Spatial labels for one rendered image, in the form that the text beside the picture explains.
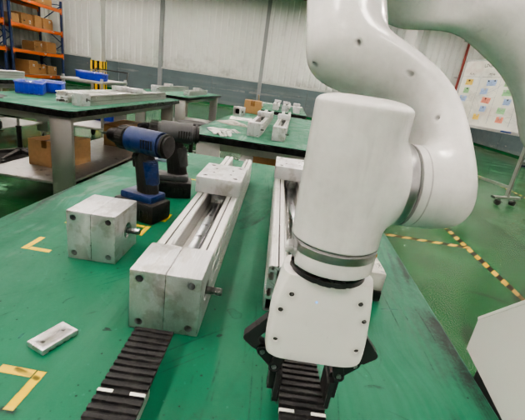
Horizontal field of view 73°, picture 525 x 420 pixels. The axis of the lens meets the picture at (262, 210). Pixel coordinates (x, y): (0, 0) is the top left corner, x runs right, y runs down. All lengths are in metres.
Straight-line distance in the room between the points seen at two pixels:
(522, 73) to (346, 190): 0.48
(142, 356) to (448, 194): 0.37
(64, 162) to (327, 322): 2.77
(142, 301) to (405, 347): 0.41
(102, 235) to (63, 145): 2.30
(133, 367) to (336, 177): 0.31
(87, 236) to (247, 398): 0.42
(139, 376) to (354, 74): 0.40
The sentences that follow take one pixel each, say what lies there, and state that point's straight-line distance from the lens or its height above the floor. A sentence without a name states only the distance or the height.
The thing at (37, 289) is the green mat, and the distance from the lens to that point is 0.68.
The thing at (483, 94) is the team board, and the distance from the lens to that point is 6.61.
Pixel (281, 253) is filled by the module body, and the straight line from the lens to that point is 0.62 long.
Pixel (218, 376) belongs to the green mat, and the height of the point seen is 0.78.
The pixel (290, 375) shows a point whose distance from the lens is 0.47.
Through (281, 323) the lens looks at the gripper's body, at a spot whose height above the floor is 0.91.
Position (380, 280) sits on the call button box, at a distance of 0.71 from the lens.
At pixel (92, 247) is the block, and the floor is 0.81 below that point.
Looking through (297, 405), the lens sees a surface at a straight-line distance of 0.44.
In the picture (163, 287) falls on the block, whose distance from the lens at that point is 0.52.
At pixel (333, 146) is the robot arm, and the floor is 1.10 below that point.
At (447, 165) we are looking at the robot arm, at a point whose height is 1.09.
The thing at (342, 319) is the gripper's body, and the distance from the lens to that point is 0.37.
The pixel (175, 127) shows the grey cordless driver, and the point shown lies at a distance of 1.06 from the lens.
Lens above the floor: 1.13
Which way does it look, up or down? 19 degrees down
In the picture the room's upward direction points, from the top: 8 degrees clockwise
